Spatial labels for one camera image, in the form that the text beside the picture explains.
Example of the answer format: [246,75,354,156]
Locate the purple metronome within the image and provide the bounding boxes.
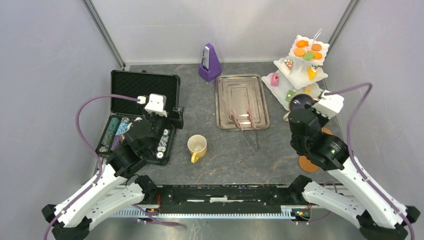
[198,43,222,82]

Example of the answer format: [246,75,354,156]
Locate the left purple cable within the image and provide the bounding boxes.
[43,94,140,240]

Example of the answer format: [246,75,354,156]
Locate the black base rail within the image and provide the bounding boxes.
[134,175,310,215]

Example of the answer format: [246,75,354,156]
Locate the green interior mushroom mug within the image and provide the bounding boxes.
[283,112,290,121]

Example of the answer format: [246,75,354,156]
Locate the green swirl roll cake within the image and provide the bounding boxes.
[285,90,296,103]

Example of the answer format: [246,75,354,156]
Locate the cream yellow-handled mug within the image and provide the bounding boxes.
[187,134,208,164]

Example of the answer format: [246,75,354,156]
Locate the woven coaster far right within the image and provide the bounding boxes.
[321,127,333,135]

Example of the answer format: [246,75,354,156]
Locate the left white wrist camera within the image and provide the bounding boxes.
[137,93,168,117]

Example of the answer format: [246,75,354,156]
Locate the yellow cake slice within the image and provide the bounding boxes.
[307,64,320,81]

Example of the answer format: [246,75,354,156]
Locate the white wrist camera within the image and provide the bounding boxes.
[312,94,344,119]
[137,93,168,117]

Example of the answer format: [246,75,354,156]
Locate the orange round coaster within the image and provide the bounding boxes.
[298,156,320,173]

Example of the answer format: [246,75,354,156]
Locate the pink steel tongs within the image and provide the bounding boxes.
[231,104,260,152]

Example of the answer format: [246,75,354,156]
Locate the green macaron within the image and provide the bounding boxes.
[302,51,315,61]

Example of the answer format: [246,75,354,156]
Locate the white three-tier cake stand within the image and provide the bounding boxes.
[261,29,330,111]

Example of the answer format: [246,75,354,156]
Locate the orange sandwich cookie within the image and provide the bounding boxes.
[293,47,306,58]

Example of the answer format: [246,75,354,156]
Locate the orange fish cake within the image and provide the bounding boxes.
[296,39,309,48]
[312,51,323,60]

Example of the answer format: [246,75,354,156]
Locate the black poker chip case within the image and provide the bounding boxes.
[95,70,181,170]

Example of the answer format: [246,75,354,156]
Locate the steel serving tray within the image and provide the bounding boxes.
[215,73,270,131]

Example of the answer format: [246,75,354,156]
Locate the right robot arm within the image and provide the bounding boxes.
[287,93,421,240]

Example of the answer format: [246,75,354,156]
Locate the layered strawberry cake slice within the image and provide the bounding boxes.
[283,58,294,73]

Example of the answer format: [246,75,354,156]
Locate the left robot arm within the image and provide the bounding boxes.
[42,108,184,240]

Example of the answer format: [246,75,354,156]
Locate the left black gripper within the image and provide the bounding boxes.
[138,103,185,155]

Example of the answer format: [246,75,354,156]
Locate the small orange macaron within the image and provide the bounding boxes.
[311,43,323,52]

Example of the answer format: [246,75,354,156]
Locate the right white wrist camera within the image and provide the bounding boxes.
[312,94,344,119]

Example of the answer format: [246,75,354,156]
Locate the yellow rectangular cake bar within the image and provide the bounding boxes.
[303,85,311,94]

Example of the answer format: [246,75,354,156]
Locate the pink cake piece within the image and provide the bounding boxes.
[270,72,280,87]

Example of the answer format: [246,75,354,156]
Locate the white cable duct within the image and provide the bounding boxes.
[77,185,352,220]

